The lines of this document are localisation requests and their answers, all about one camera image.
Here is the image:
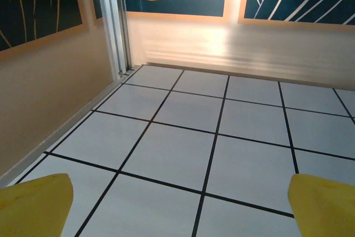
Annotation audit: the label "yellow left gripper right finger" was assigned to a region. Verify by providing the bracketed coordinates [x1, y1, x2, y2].
[287, 173, 355, 237]

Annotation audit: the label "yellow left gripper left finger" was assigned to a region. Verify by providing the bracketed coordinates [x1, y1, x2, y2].
[0, 173, 74, 237]

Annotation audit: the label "aluminium table side rail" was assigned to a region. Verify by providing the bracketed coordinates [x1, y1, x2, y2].
[0, 64, 144, 189]

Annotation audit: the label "aluminium corner post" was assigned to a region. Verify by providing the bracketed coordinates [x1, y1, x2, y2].
[94, 0, 134, 78]

